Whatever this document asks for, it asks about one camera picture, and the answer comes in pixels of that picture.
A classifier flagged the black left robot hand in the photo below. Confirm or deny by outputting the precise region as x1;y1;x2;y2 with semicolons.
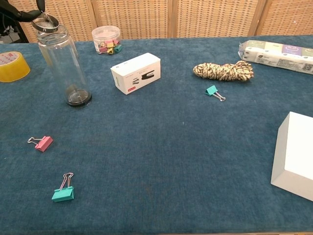
0;0;46;23

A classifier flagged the plain white box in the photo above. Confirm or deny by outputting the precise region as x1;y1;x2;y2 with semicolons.
270;111;313;202

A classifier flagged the wrapped tissue pack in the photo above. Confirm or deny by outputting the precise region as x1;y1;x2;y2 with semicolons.
238;40;313;75

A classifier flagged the small metal bottle lid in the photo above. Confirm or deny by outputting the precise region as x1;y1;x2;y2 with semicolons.
31;12;60;33

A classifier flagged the large teal binder clip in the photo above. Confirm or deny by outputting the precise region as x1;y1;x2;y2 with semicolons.
51;172;75;203

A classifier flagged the woven rattan folding screen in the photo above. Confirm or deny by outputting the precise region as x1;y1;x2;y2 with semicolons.
6;0;313;43

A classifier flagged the pink binder clip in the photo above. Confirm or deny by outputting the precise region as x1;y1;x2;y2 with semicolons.
27;136;54;153

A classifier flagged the clear glass bottle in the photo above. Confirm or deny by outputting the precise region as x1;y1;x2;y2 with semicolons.
36;23;93;109

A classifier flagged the yellow packing tape roll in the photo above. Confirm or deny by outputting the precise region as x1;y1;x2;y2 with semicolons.
0;51;31;83

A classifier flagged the blue table cloth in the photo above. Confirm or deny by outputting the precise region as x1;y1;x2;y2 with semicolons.
0;35;313;234

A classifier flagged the white stapler box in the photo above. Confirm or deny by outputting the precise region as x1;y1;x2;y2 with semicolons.
110;52;162;95

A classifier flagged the small teal binder clip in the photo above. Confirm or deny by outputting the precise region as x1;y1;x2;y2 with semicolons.
204;85;226;102

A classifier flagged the bundled brown patterned rope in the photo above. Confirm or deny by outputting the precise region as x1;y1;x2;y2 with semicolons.
192;60;254;83

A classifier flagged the clear jar of binder clips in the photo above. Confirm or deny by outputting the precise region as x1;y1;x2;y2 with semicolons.
91;26;122;56

